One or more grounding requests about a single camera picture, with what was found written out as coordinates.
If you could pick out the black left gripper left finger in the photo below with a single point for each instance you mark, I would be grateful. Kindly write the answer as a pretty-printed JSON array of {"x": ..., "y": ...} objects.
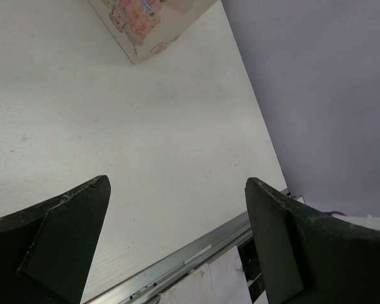
[{"x": 46, "y": 250}]

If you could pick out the aluminium front table rail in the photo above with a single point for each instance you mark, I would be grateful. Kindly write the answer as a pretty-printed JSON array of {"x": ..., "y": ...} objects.
[{"x": 159, "y": 233}]

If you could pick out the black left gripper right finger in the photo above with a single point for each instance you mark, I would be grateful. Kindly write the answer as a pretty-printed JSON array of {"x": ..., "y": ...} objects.
[{"x": 308, "y": 256}]

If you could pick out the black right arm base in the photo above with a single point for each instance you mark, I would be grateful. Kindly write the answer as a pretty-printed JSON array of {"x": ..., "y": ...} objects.
[{"x": 251, "y": 268}]

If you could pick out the white paper bag orange handles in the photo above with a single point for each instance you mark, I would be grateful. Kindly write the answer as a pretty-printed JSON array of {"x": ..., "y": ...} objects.
[{"x": 144, "y": 28}]

